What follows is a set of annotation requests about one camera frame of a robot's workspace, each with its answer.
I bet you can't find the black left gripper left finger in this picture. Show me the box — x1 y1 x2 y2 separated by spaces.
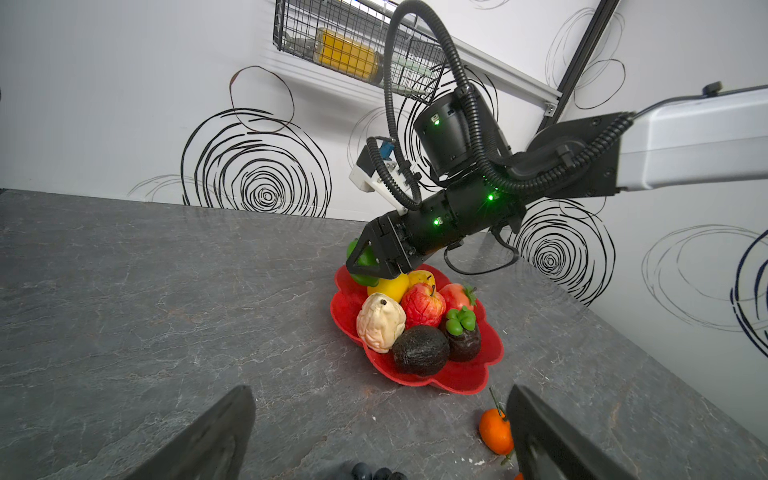
128 385 255 479

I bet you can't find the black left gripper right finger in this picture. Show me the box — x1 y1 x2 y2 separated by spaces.
506 384 632 480

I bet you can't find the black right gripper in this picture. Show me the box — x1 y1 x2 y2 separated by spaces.
353 93 527 279

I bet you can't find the green fake pepper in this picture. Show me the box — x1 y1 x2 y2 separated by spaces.
346 238 379 287

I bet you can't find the yellow fake lemon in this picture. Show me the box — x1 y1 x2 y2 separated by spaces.
367 274 410 303

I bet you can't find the small yellow fake pear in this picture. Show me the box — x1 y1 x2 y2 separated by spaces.
407 270 436 288

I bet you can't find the red fake apple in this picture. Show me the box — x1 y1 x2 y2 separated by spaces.
400 283 446 329

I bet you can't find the dark fake avocado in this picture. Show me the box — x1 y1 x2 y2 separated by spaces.
391 325 450 377

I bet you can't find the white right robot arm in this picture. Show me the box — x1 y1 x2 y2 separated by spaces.
346 84 767 279

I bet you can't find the upper orange fake tangerine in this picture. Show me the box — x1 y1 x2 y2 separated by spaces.
478 388 515 457

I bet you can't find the red flower-shaped fruit bowl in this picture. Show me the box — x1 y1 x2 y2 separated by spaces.
330 266 504 395

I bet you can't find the dark fake grape bunch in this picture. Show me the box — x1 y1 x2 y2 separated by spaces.
351 462 408 480

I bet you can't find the green box in basket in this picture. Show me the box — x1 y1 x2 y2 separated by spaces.
391 55 437 96

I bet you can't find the yellow box in basket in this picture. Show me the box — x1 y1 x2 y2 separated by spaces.
313 28 383 85

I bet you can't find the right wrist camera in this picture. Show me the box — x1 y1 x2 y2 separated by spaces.
349 136 413 215

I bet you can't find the black wire wall basket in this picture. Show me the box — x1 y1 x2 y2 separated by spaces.
273 0 447 102

